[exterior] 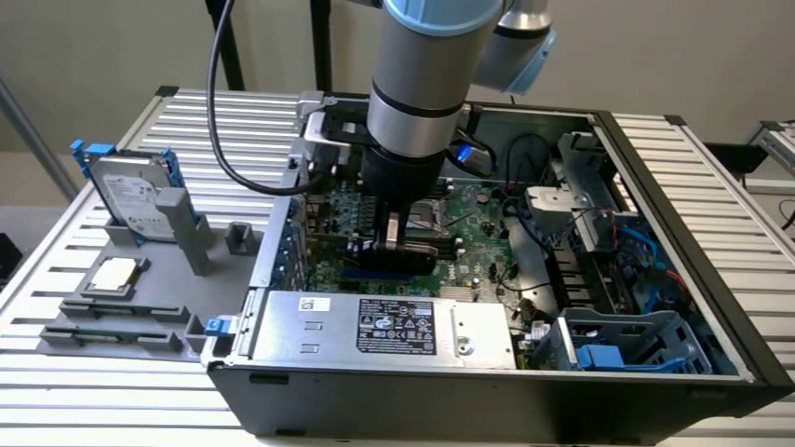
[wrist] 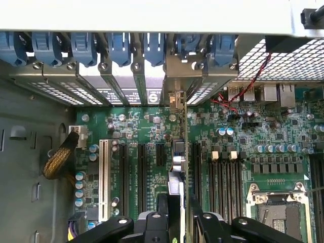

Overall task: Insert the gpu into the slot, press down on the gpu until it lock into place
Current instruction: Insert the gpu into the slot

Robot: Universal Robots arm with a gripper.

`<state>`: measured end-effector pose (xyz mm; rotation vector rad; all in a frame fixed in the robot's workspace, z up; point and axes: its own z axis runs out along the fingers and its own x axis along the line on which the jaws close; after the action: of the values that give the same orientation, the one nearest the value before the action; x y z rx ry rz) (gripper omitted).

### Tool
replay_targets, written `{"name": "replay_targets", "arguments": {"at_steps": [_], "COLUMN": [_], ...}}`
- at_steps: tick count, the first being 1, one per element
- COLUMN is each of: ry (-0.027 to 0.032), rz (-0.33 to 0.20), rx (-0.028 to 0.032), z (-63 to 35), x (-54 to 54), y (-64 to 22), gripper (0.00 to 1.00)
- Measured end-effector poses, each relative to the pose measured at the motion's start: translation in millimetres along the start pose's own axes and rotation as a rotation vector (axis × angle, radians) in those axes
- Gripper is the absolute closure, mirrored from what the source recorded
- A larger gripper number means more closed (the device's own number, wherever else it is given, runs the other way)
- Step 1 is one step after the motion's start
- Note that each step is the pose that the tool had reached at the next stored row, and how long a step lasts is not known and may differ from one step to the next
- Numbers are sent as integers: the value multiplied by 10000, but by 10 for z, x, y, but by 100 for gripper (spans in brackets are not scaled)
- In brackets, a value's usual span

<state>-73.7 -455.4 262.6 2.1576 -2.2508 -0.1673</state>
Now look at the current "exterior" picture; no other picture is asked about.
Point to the CPU socket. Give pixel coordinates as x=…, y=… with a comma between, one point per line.
x=429, y=219

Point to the blue case latch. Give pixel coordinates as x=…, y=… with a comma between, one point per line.
x=217, y=326

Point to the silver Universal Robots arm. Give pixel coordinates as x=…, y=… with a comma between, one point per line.
x=416, y=70

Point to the silver power supply unit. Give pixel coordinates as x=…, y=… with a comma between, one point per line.
x=379, y=330

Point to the black tripod pole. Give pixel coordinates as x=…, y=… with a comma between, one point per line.
x=232, y=46
x=320, y=46

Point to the silver CPU chip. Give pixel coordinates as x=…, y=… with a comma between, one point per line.
x=113, y=274

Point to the green motherboard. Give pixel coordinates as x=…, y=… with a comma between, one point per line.
x=472, y=261

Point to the black graphics card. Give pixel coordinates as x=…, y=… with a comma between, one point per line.
x=397, y=261

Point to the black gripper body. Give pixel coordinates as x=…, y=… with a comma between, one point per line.
x=400, y=177

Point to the grey disk bay cage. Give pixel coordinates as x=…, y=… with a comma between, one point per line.
x=627, y=342

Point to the grey parts rack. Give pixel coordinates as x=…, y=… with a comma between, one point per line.
x=142, y=288

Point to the green RAM stick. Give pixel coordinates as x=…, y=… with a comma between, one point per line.
x=124, y=309
x=105, y=335

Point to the hard disk with blue bracket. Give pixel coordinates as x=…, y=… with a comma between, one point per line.
x=126, y=191

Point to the black open PC case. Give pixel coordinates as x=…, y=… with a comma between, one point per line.
x=472, y=400

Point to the metal drive cage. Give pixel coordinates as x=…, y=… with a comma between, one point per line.
x=577, y=195

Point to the silver metal post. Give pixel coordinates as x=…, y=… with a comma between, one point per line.
x=30, y=130

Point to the metal slat side table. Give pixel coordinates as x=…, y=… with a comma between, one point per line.
x=772, y=149

